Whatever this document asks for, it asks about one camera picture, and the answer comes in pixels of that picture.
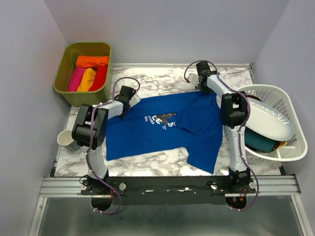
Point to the blue printed t shirt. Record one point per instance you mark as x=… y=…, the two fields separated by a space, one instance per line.
x=190 y=120

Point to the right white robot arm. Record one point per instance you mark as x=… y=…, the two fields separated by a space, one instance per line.
x=234 y=113

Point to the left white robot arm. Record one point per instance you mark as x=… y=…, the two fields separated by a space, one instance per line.
x=89 y=130

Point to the red rolled t shirt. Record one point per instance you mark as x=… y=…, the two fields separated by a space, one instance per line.
x=100 y=78

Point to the white plastic laundry basket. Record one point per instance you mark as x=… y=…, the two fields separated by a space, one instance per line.
x=295 y=148

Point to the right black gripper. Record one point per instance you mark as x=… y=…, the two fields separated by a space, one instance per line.
x=209 y=91

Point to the aluminium frame rail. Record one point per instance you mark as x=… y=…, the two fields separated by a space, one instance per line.
x=69 y=187

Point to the dark brown bowl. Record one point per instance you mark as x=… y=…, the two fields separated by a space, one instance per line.
x=254 y=97

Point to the teal round plate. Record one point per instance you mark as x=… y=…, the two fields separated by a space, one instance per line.
x=259 y=143

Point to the orange rolled t shirt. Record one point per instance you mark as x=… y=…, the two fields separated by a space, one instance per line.
x=90 y=61

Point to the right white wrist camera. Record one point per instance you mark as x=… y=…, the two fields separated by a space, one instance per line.
x=193 y=79

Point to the white round plate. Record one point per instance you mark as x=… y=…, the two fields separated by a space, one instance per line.
x=268 y=122

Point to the pink rolled t shirt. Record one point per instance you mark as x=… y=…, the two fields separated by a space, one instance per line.
x=75 y=79

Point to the olive green plastic bin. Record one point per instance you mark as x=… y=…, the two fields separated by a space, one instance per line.
x=67 y=65

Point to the yellow rolled t shirt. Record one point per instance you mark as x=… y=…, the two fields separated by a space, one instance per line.
x=87 y=81

